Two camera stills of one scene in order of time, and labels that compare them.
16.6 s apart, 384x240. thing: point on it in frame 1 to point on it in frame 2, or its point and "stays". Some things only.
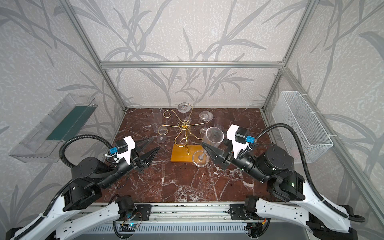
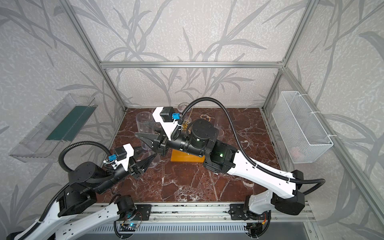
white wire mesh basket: [291, 108] stays
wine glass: [185, 107] stays
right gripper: [226, 156] to [162, 142]
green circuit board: [128, 227] stays
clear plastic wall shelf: [44, 142] stays
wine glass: [205, 116] to [145, 121]
